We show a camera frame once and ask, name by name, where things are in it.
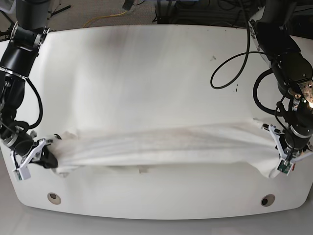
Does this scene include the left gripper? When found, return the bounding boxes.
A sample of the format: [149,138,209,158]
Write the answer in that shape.
[262,123,313,163]

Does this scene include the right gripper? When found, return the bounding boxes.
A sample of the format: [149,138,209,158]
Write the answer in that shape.
[11,138,59,169]

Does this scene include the white printed T-shirt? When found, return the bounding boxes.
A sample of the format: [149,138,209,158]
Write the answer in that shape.
[49,120,279,178]

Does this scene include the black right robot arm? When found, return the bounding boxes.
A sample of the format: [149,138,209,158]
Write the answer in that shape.
[0,0,53,167]

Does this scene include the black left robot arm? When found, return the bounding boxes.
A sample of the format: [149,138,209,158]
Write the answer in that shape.
[211,0,313,165]

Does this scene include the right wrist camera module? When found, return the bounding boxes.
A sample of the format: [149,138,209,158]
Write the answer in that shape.
[14,167,31,181]

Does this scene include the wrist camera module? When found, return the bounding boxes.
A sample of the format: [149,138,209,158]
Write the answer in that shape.
[14,167,31,181]
[277,159,294,175]

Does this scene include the left table cable grommet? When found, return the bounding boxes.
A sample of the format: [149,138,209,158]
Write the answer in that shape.
[47,192,62,205]

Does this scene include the table cable grommet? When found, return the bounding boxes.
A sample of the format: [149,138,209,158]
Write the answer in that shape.
[47,192,62,205]
[261,194,275,207]

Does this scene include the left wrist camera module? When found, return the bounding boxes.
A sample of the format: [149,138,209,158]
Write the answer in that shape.
[277,159,294,175]

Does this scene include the right table cable grommet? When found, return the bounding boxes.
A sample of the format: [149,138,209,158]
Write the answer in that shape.
[261,194,275,207]

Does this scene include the yellow floor cable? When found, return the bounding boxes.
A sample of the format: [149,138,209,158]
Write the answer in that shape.
[83,9,128,29]

